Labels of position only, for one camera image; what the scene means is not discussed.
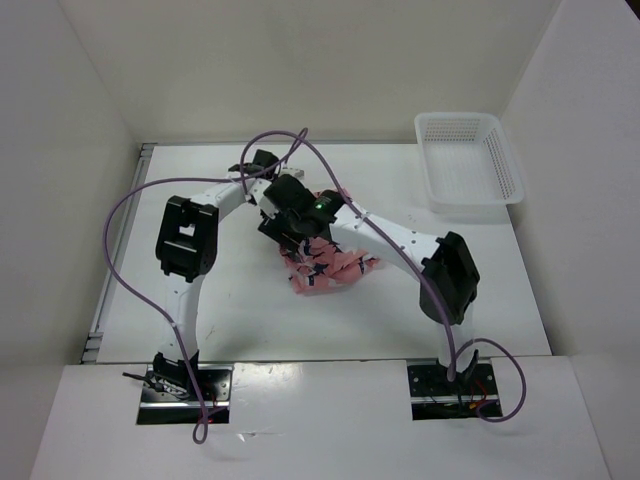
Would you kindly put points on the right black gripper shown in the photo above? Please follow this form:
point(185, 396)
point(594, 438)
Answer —
point(273, 228)

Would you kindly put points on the pink shark print shorts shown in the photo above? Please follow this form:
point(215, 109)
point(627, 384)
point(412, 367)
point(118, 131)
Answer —
point(320, 265)

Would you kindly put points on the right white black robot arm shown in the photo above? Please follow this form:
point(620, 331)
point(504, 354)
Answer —
point(443, 266)

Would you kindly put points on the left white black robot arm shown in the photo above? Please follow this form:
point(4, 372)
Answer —
point(186, 249)

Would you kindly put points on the white plastic mesh basket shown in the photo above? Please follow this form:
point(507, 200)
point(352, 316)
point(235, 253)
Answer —
point(467, 161)

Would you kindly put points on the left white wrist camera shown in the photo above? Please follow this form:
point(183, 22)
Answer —
point(296, 173)

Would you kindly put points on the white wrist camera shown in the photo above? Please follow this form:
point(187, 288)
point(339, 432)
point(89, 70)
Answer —
point(296, 173)
point(256, 194)

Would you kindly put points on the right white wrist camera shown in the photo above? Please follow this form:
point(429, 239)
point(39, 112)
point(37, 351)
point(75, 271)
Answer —
point(256, 194)

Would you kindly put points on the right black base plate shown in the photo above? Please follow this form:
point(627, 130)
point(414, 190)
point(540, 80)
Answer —
point(434, 398)

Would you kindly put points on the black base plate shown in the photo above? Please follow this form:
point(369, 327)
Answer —
point(434, 398)
point(164, 405)

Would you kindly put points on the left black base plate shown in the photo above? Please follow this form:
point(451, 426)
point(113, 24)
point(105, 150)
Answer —
point(164, 405)

